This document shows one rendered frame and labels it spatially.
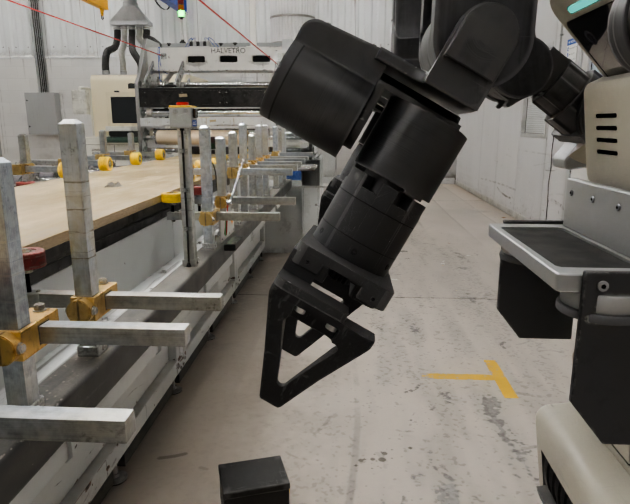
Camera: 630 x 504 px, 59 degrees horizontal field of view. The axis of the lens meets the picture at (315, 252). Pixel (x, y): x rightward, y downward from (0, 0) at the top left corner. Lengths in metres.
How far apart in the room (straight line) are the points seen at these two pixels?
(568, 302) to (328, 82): 0.31
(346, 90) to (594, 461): 0.52
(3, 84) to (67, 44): 1.56
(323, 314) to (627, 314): 0.30
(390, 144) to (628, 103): 0.36
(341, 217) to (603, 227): 0.37
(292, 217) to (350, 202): 4.71
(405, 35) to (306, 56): 0.44
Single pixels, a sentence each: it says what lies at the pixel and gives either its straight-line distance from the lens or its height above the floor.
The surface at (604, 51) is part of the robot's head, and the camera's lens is 0.71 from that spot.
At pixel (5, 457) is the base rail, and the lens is 0.97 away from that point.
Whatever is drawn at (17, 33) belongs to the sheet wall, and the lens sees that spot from 13.02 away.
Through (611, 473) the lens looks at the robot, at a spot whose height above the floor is 0.80.
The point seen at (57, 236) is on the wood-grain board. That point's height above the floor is 0.89.
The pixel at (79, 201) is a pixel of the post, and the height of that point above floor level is 1.02.
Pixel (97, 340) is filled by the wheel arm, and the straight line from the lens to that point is 0.99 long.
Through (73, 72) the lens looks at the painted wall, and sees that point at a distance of 12.45.
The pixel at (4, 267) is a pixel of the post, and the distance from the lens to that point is 0.97.
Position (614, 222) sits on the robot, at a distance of 0.64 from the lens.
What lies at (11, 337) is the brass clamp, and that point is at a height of 0.85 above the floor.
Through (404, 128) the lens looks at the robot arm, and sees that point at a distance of 0.35.
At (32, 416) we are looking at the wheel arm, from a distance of 0.78.
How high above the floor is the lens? 1.17
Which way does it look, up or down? 13 degrees down
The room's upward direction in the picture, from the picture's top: straight up
